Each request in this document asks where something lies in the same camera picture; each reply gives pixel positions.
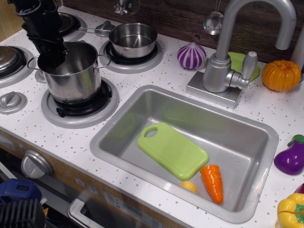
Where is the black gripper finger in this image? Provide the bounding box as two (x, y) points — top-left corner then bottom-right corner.
(38, 48), (69, 69)

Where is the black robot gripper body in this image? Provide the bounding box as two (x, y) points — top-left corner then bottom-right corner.
(8, 0), (67, 56)

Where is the tall steel pot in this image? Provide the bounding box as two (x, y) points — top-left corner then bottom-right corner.
(36, 41), (111, 104)

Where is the silver stove knob middle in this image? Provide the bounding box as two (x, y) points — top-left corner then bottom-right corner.
(35, 70), (46, 84)

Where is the silver stove knob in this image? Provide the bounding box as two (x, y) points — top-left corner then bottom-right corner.
(35, 70), (46, 84)
(0, 92), (28, 114)
(94, 20), (115, 37)

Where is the silver stove knob lower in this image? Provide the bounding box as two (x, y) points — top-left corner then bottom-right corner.
(0, 92), (28, 114)

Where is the silver stove knob back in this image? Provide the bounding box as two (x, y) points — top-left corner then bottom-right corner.
(94, 20), (115, 37)

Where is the black frying pan with lid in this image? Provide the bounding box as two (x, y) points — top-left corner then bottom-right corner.
(59, 12), (95, 41)

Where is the steel lid on left burner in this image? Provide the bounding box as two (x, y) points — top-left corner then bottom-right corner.
(0, 46), (21, 74)

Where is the back right burner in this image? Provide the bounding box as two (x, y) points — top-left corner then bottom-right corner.
(99, 41), (163, 74)

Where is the front black coil burner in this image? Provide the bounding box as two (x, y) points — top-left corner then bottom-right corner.
(41, 78), (119, 129)

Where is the hanging steel utensil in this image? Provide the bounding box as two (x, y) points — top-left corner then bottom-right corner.
(114, 0), (141, 15)

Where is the small steel saucepan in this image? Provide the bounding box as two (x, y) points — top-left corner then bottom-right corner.
(109, 23), (158, 58)

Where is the silver oven knob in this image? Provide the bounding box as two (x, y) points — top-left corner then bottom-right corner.
(21, 150), (53, 179)

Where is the blue clamp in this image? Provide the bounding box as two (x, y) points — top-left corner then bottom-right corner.
(0, 179), (42, 205)

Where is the purple striped toy onion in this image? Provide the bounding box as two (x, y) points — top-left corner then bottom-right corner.
(177, 43), (207, 69)

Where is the hanging steel ladle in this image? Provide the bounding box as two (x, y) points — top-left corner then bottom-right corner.
(203, 0), (224, 35)

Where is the green cutting board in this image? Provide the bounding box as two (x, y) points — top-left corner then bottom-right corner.
(137, 123), (209, 181)

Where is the silver faucet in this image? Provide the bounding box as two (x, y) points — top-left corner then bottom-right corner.
(186, 0), (296, 109)

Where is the green plate behind faucet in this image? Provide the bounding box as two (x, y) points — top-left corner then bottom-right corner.
(228, 52), (260, 82)

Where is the yellow toy corn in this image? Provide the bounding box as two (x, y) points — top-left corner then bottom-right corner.
(180, 181), (198, 194)

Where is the orange toy carrot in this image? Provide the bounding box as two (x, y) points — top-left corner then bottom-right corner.
(200, 165), (224, 205)

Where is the silver sink basin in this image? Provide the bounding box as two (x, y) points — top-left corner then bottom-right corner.
(90, 85), (279, 223)

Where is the orange toy pumpkin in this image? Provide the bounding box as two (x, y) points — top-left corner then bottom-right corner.
(262, 60), (301, 92)

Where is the purple toy eggplant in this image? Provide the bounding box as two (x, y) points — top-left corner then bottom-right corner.
(274, 134), (304, 175)

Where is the yellow toy bell pepper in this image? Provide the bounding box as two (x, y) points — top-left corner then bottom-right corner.
(275, 193), (304, 228)

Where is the burner ring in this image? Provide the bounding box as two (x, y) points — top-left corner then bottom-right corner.
(59, 11), (87, 42)
(0, 45), (36, 89)

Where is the back left burner ring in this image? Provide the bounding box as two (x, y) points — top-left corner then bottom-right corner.
(59, 11), (87, 42)

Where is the silver oven door handle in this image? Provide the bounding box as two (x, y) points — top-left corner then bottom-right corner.
(67, 198), (164, 228)

